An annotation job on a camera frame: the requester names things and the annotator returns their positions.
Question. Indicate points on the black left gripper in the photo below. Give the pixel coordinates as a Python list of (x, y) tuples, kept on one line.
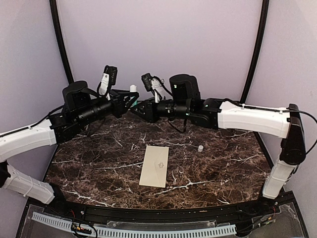
[(119, 101)]

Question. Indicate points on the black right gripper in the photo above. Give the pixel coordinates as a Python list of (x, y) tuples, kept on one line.
[(150, 113)]

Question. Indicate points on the green white glue stick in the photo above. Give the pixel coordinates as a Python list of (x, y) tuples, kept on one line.
[(134, 95)]

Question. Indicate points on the cream paper envelope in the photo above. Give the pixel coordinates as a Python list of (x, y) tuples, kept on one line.
[(154, 168)]

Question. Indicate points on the white glue stick cap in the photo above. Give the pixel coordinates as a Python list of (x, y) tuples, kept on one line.
[(200, 148)]

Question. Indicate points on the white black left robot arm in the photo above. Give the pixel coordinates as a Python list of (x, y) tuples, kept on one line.
[(82, 106)]

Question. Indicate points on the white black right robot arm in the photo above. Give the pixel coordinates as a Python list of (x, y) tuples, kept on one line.
[(187, 104)]

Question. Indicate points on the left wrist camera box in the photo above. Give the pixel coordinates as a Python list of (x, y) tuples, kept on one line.
[(111, 71)]

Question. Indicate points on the black front rail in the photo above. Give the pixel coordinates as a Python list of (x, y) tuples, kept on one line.
[(101, 215)]

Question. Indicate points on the white slotted cable duct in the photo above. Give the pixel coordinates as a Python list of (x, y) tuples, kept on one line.
[(137, 230)]

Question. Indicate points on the black right frame post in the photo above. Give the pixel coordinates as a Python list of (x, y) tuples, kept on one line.
[(256, 51)]

